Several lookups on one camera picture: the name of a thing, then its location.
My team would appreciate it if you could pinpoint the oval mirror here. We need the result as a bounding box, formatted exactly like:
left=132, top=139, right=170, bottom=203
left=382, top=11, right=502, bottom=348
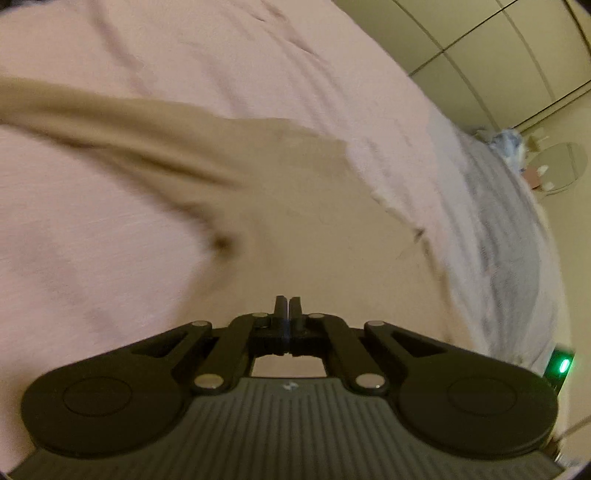
left=526, top=142, right=589, bottom=195

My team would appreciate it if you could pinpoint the striped pink grey duvet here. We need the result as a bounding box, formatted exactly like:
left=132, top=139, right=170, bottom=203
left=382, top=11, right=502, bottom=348
left=0, top=0, right=566, bottom=462

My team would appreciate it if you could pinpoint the tan long-sleeve shirt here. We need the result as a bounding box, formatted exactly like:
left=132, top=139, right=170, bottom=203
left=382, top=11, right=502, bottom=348
left=0, top=76, right=490, bottom=377

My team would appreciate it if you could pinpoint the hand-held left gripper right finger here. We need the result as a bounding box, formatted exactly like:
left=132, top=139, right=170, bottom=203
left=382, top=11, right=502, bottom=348
left=287, top=296, right=455, bottom=395

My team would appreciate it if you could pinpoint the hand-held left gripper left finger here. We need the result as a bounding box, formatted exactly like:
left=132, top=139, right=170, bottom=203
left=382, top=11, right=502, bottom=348
left=131, top=295, right=289, bottom=395

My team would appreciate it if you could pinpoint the blue crumpled cloth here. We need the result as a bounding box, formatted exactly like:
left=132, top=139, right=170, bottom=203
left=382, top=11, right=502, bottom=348
left=478, top=128, right=525, bottom=169

